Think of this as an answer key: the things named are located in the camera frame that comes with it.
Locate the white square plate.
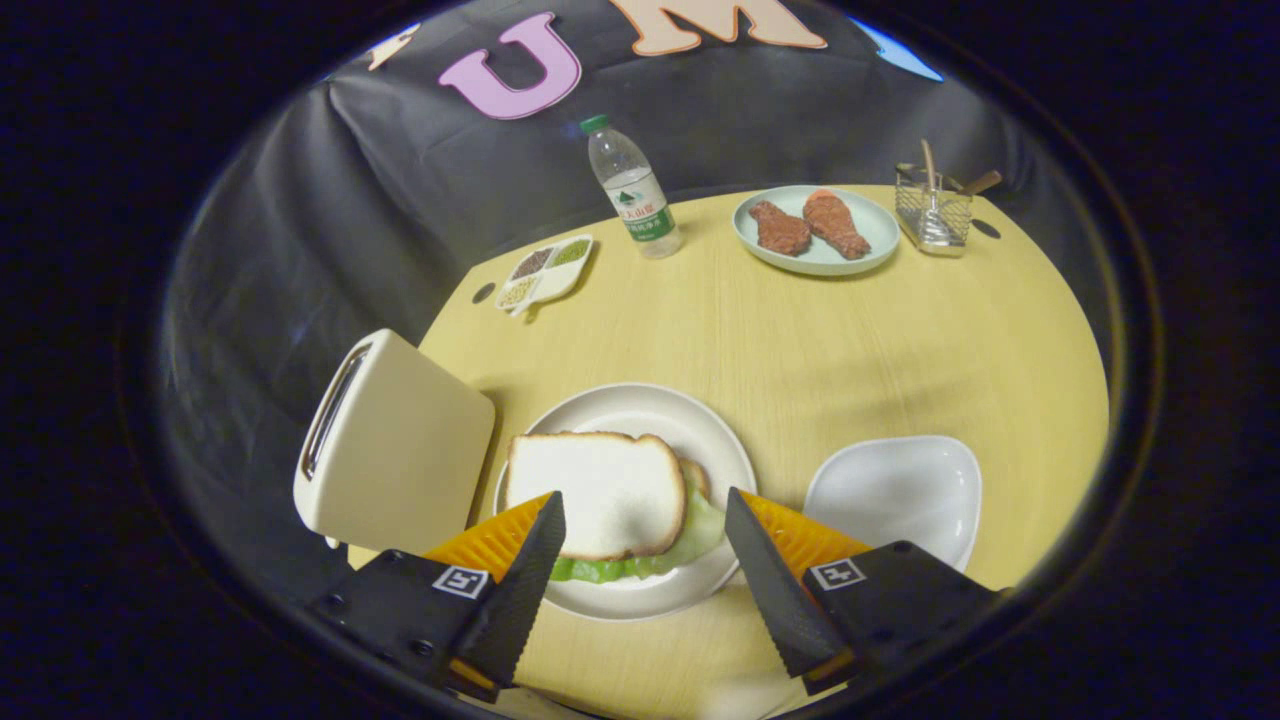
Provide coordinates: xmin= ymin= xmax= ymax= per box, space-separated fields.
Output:
xmin=802 ymin=434 xmax=984 ymax=574

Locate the plain white bread slice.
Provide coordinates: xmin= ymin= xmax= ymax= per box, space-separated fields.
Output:
xmin=503 ymin=430 xmax=689 ymax=562

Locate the green lettuce leaf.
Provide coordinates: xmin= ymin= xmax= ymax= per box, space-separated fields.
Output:
xmin=547 ymin=470 xmax=728 ymax=585

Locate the round beige plate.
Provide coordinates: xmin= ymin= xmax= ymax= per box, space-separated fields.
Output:
xmin=492 ymin=382 xmax=759 ymax=623

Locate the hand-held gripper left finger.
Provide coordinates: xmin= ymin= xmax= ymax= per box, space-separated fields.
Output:
xmin=308 ymin=490 xmax=568 ymax=704

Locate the clear plastic water bottle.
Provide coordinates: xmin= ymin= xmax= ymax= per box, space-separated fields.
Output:
xmin=579 ymin=113 xmax=685 ymax=260

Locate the pale green oval plate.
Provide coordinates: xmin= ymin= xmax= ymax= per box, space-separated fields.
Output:
xmin=731 ymin=184 xmax=902 ymax=278

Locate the black backdrop cloth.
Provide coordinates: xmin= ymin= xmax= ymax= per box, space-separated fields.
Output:
xmin=158 ymin=0 xmax=1103 ymax=561

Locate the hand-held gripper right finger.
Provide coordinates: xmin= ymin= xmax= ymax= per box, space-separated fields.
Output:
xmin=723 ymin=486 xmax=1003 ymax=697

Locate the brown fried meat piece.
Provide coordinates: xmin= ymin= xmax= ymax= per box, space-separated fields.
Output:
xmin=802 ymin=188 xmax=873 ymax=262
xmin=748 ymin=199 xmax=814 ymax=258

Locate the white divided condiment dish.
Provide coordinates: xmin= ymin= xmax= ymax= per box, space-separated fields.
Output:
xmin=495 ymin=233 xmax=595 ymax=318

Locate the metal mesh utensil holder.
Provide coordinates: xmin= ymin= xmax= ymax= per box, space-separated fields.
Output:
xmin=893 ymin=161 xmax=975 ymax=259

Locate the white toaster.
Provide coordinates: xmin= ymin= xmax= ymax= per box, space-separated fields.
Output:
xmin=292 ymin=328 xmax=498 ymax=557

